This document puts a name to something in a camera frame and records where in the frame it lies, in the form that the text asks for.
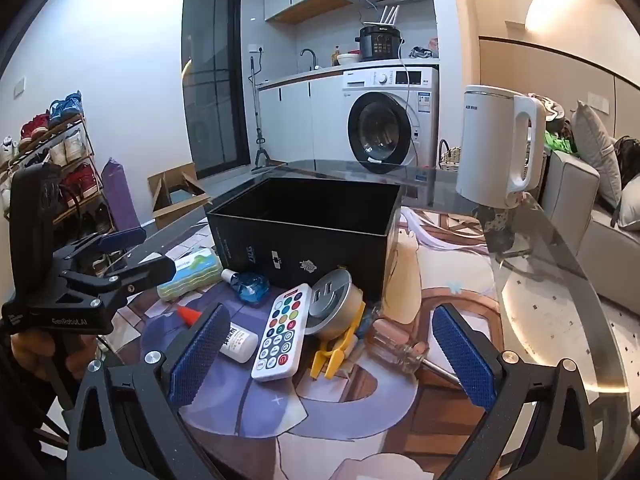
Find green tissue pack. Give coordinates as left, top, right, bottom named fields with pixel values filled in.
left=156, top=249, right=223, bottom=302

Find white pillow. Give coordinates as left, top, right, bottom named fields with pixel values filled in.
left=617, top=175, right=640, bottom=231

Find white glue bottle orange cap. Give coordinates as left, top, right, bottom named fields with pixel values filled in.
left=177, top=307, right=259, bottom=363

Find white remote control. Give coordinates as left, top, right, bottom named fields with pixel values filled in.
left=250, top=283, right=312, bottom=382

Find purple yoga mat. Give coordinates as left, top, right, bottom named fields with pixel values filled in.
left=101, top=158, right=141, bottom=233

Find yellow plastic tool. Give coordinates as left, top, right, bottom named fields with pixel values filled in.
left=310, top=317, right=361, bottom=380

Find blue glass bottle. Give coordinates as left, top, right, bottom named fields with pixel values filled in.
left=221, top=268, right=271, bottom=305

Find black storage box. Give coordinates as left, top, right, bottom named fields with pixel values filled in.
left=206, top=176, right=402, bottom=302

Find grey sofa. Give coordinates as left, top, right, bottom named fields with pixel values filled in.
left=542, top=150, right=640, bottom=311

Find upright mop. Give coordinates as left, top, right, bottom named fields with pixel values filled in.
left=248, top=55, right=271, bottom=170

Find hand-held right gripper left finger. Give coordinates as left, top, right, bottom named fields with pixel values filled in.
left=65, top=302, right=232, bottom=480

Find grey pillow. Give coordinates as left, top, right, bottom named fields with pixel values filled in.
left=570, top=101, right=623, bottom=211

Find person's left hand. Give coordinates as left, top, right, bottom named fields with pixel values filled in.
left=10, top=332, right=98, bottom=377

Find black pressure cooker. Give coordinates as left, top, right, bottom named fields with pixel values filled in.
left=356, top=25, right=405, bottom=62

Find white washing machine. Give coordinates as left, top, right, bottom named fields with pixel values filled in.
left=341, top=66, right=440, bottom=175

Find clear handle screwdriver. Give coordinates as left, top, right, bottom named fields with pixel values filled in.
left=365, top=317, right=463, bottom=386

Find pile of clothes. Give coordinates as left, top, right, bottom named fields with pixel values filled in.
left=527, top=94, right=578, bottom=157

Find wooden shoe rack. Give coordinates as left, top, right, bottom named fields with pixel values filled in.
left=0, top=115, right=113, bottom=281

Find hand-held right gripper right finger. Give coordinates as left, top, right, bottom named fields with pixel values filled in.
left=431, top=304, right=608, bottom=480

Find dark backpack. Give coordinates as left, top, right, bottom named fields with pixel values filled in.
left=612, top=136, right=640, bottom=186

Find white base cabinets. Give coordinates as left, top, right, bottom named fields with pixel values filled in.
left=257, top=80, right=351, bottom=163

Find open cardboard box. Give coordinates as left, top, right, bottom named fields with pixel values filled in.
left=147, top=161, right=213, bottom=231

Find person's left forearm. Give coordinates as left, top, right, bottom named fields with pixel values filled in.
left=0, top=360, right=71, bottom=480

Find white router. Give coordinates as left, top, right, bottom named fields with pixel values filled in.
left=362, top=4, right=401, bottom=28

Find black framed glass door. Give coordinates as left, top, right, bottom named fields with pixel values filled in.
left=181, top=0, right=251, bottom=180

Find crumpled cloth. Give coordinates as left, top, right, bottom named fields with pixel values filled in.
left=409, top=37, right=440, bottom=59

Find round silver socket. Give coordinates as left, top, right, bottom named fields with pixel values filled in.
left=305, top=267, right=367, bottom=337

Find white electric kettle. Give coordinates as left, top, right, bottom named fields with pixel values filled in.
left=456, top=84, right=547, bottom=209

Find wicker basket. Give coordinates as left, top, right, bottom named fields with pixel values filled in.
left=438, top=139, right=463, bottom=171

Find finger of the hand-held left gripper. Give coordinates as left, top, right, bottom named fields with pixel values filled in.
left=52, top=227, right=147, bottom=267
left=60, top=256, right=177, bottom=308

